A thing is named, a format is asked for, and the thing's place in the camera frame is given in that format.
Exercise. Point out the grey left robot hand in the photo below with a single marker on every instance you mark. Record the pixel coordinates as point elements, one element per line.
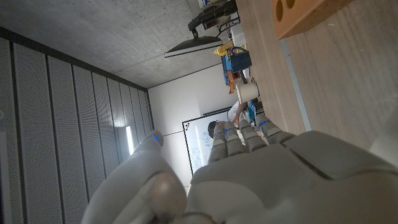
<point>264,186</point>

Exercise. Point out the brown perforated brick block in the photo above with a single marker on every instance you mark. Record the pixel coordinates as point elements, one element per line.
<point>298,18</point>

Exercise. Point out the person in white t-shirt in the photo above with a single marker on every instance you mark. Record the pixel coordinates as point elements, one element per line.
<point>235,109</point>

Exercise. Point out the white paper cup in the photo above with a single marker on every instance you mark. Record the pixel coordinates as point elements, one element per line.
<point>247,92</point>

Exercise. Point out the dark blue mug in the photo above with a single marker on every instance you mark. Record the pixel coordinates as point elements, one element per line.
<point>241,60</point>

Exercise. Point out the yellow toy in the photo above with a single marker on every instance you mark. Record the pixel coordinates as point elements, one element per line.
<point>221,50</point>

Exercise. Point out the black computer monitor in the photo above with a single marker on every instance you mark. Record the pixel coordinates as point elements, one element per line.
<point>192,45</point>

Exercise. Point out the whiteboard with black frame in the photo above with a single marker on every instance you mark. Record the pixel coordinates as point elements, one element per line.
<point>199,146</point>

